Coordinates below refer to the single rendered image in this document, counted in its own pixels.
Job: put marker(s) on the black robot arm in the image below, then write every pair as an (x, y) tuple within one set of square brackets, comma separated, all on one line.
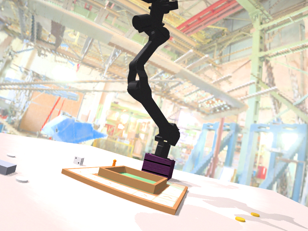
[(140, 90)]

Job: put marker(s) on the orange and white square-track game board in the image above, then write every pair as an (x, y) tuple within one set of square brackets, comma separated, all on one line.
[(127, 196)]

